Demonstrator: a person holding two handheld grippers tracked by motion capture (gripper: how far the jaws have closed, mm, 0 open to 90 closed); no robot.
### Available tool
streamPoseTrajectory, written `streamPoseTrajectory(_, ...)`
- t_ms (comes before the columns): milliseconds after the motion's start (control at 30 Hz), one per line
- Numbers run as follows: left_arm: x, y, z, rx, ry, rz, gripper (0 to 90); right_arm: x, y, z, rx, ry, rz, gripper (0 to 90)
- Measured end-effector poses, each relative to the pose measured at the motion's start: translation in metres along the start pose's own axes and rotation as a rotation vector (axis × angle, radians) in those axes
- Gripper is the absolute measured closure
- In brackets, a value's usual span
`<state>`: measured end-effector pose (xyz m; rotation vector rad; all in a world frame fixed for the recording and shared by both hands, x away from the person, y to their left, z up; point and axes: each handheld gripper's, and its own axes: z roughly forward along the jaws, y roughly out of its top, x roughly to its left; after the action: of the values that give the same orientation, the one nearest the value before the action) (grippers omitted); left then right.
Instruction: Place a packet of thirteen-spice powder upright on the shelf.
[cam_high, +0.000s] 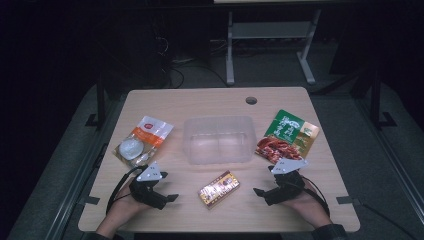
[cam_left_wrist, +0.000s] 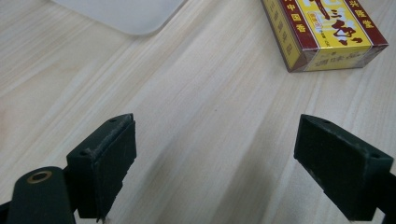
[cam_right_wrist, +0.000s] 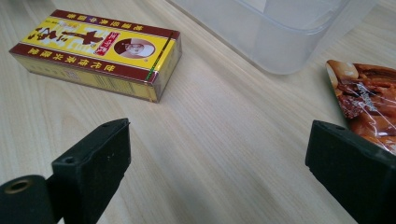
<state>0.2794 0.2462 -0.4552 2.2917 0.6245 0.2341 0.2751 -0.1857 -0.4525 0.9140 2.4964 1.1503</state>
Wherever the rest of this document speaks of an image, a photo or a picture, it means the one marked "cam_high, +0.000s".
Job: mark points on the grey table bracket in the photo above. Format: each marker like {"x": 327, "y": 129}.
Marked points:
{"x": 89, "y": 200}
{"x": 346, "y": 200}

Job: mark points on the person's left hand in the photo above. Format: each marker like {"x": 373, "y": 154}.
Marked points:
{"x": 125, "y": 208}

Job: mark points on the green and red food packet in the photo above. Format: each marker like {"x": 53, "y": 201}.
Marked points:
{"x": 286, "y": 136}

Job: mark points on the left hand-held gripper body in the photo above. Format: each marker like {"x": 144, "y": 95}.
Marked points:
{"x": 146, "y": 193}

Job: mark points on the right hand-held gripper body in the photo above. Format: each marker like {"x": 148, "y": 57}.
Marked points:
{"x": 286, "y": 188}

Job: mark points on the orange and white bun packet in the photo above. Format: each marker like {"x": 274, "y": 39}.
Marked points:
{"x": 143, "y": 140}

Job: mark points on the clear plastic container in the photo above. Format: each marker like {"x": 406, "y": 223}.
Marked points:
{"x": 218, "y": 141}

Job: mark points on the black metal stand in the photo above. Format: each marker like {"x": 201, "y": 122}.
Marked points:
{"x": 100, "y": 103}
{"x": 376, "y": 100}

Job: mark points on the person's right hand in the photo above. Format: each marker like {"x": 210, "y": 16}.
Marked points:
{"x": 310, "y": 208}

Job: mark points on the white metal table frame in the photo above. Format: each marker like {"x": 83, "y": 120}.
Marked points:
{"x": 266, "y": 30}

